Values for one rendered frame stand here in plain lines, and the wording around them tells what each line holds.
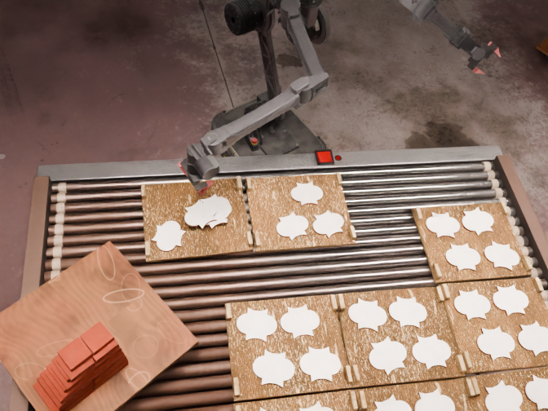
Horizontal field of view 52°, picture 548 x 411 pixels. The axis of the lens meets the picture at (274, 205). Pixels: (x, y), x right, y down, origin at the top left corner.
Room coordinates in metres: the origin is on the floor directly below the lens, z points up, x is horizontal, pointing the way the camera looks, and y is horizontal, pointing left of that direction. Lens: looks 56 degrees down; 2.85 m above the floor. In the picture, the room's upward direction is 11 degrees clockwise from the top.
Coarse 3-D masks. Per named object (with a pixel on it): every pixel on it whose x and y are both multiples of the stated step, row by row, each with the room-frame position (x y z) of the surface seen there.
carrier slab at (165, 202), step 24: (168, 192) 1.25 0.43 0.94; (192, 192) 1.27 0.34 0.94; (216, 192) 1.29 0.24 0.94; (240, 192) 1.32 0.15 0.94; (144, 216) 1.12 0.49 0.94; (168, 216) 1.14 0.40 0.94; (240, 216) 1.20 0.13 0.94; (144, 240) 1.01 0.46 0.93; (192, 240) 1.06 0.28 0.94; (216, 240) 1.08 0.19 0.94; (240, 240) 1.10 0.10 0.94
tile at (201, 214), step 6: (198, 204) 1.20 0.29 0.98; (204, 204) 1.20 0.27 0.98; (210, 204) 1.21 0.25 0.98; (186, 210) 1.16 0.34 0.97; (192, 210) 1.16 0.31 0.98; (198, 210) 1.17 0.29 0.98; (204, 210) 1.17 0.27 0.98; (210, 210) 1.18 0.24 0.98; (186, 216) 1.13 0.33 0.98; (192, 216) 1.14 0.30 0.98; (198, 216) 1.14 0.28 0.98; (204, 216) 1.15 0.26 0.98; (210, 216) 1.15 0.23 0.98; (186, 222) 1.11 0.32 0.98; (192, 222) 1.11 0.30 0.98; (198, 222) 1.12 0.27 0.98; (204, 222) 1.12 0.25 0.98
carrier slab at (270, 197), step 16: (288, 176) 1.45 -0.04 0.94; (304, 176) 1.47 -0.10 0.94; (320, 176) 1.48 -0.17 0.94; (256, 192) 1.33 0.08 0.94; (272, 192) 1.35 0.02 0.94; (288, 192) 1.37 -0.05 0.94; (336, 192) 1.41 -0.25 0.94; (256, 208) 1.26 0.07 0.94; (272, 208) 1.27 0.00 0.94; (288, 208) 1.29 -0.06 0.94; (304, 208) 1.30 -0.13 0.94; (320, 208) 1.32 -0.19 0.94; (336, 208) 1.34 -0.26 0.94; (256, 224) 1.18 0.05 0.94; (272, 224) 1.20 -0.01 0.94; (272, 240) 1.13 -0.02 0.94; (288, 240) 1.14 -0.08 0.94; (304, 240) 1.15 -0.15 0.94; (320, 240) 1.17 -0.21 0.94; (336, 240) 1.18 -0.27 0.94
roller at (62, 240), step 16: (512, 208) 1.53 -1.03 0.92; (352, 224) 1.29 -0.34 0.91; (368, 224) 1.31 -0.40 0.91; (384, 224) 1.33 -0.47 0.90; (48, 240) 0.94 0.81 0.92; (64, 240) 0.96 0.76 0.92; (80, 240) 0.97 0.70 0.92; (96, 240) 0.98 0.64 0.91; (112, 240) 1.00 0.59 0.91; (128, 240) 1.02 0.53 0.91
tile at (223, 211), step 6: (216, 204) 1.22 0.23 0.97; (222, 204) 1.23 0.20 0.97; (216, 210) 1.19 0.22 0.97; (222, 210) 1.20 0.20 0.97; (228, 210) 1.20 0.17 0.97; (216, 216) 1.16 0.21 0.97; (222, 216) 1.17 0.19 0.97; (210, 222) 1.13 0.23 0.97; (216, 222) 1.14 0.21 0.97; (222, 222) 1.14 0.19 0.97
